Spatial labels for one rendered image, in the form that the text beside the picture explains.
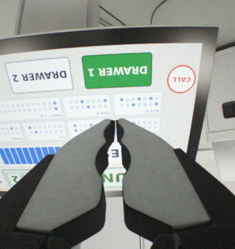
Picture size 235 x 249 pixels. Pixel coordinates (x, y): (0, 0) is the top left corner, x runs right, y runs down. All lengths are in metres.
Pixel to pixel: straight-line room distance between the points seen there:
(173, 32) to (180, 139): 0.17
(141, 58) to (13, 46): 0.17
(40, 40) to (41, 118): 0.12
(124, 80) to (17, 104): 0.17
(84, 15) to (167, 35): 0.21
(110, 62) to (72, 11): 0.20
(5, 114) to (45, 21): 0.21
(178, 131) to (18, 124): 0.26
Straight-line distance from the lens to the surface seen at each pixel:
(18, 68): 0.30
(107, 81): 0.27
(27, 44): 0.28
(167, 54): 0.27
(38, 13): 0.46
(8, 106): 0.33
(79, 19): 0.42
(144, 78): 0.27
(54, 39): 0.27
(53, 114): 0.30
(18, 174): 0.41
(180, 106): 0.30
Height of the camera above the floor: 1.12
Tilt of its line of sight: 10 degrees down
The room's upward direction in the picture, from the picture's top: 178 degrees clockwise
